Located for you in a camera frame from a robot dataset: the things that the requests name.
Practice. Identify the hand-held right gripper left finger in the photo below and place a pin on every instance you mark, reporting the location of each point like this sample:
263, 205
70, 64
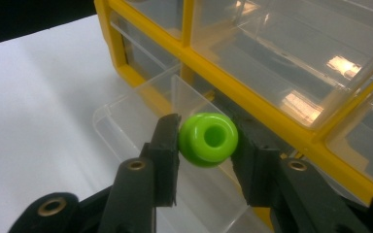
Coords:
136, 194

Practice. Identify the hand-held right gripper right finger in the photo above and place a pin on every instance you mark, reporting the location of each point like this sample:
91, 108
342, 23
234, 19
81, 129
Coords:
288, 194

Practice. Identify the clear plastic pull-out drawer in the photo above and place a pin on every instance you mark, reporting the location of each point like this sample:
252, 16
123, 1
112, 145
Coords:
126, 129

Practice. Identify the green plastic bushing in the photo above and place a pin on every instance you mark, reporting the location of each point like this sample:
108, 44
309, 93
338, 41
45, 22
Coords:
200, 149

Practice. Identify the yellow black drawer organizer cabinet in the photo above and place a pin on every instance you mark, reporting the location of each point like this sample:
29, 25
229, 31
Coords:
115, 48

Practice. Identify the grid of clear drawers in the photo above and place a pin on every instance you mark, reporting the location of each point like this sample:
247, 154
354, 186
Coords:
272, 48

